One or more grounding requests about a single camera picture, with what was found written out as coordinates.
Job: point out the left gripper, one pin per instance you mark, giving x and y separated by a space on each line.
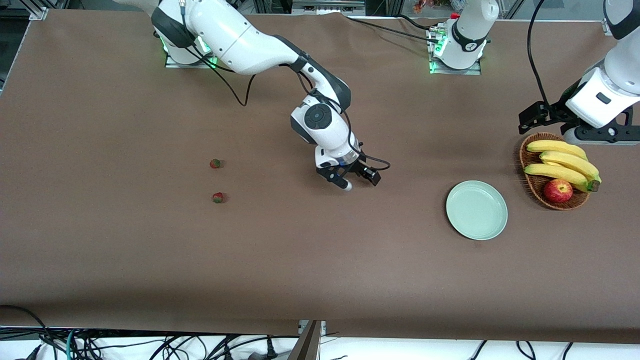
558 113

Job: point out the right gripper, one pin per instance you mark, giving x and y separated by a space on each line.
357 165

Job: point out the red strawberry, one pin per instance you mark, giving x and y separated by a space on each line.
218 198
215 163

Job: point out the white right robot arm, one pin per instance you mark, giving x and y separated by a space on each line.
235 35

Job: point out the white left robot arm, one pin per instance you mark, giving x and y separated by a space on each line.
470 35

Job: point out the pale green round plate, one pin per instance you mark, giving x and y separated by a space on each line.
476 210

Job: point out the yellow banana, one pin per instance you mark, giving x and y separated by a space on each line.
555 147
555 172
572 162

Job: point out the red apple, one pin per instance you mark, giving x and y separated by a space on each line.
558 191

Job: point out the brown wicker basket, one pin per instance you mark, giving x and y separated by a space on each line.
537 187

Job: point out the paper table cover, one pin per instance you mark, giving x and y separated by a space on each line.
320 275

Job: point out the aluminium corner profile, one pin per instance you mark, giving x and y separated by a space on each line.
39 12
606 27

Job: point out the grey metal box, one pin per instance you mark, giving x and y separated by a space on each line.
327 7

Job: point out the black power plug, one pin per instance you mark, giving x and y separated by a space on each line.
270 350

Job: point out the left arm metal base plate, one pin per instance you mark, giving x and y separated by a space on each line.
467 71

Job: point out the small metal bracket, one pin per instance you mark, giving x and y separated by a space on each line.
301 326

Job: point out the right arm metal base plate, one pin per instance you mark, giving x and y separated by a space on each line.
175 63

